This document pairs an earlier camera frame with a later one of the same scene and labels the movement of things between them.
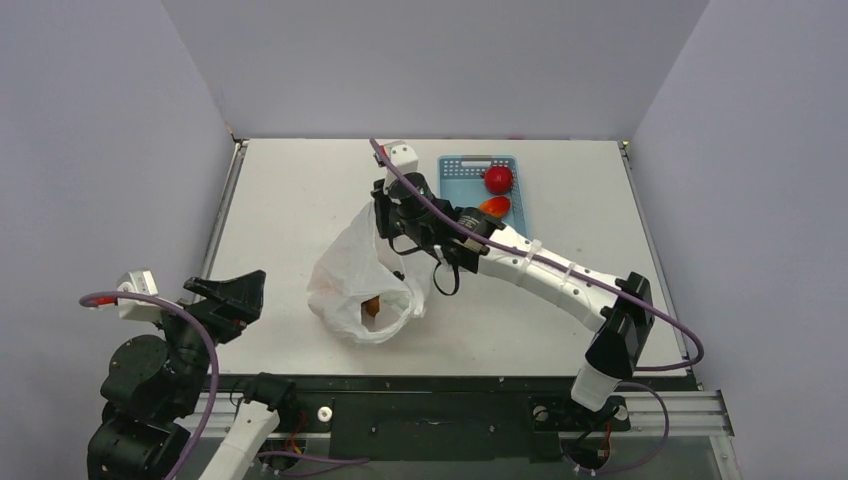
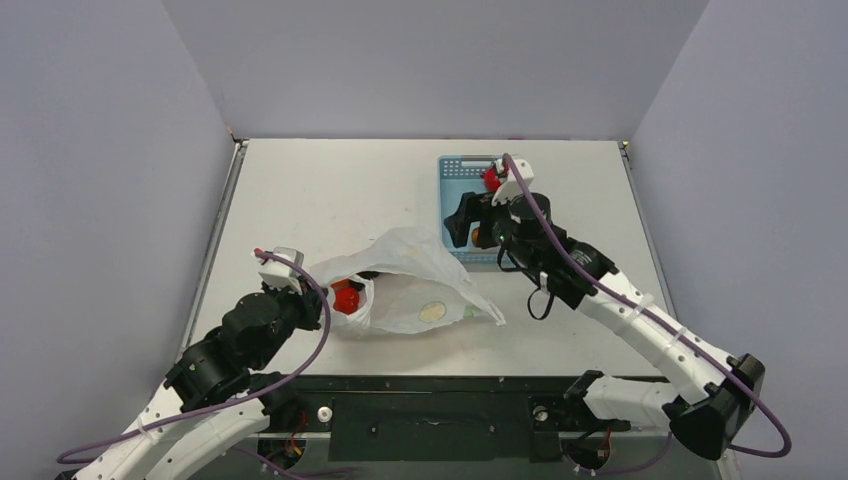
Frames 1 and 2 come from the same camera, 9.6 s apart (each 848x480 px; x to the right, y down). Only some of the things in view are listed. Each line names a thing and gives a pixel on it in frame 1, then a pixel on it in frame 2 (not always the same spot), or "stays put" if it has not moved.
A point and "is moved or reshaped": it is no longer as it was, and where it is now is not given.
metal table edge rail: (224, 207) stays put
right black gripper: (383, 216) → (478, 216)
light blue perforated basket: (461, 183) stays put
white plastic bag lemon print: (356, 267) is moved or reshaped
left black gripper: (230, 304) → (310, 300)
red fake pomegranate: (498, 179) stays put
